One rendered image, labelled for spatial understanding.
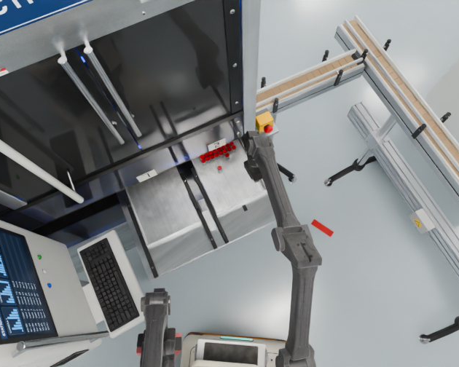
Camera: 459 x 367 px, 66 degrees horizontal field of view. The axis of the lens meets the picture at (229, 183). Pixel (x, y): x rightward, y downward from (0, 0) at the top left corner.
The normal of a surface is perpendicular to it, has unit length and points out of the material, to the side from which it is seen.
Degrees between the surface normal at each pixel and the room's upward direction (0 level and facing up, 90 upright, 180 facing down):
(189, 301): 0
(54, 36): 90
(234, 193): 0
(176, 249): 0
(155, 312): 41
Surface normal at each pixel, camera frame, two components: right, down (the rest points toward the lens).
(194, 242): -0.04, -0.34
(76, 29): 0.43, 0.84
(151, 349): 0.06, -0.87
